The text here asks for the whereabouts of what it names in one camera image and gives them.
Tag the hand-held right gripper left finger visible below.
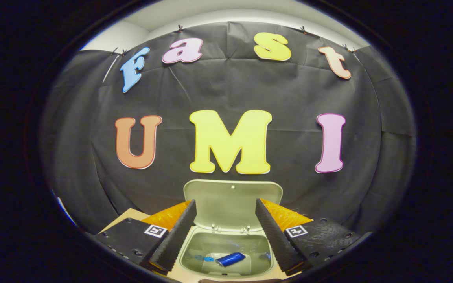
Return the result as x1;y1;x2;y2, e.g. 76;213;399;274
93;199;197;275

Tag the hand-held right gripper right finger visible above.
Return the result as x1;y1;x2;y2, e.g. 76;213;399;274
255;198;368;276

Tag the blue pop can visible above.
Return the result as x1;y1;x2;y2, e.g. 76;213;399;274
215;252;246;268

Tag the green desktop garbage bin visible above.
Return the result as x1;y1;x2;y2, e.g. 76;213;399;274
177;179;284;280

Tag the wooden desktop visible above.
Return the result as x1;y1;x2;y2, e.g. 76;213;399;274
99;208;302;283

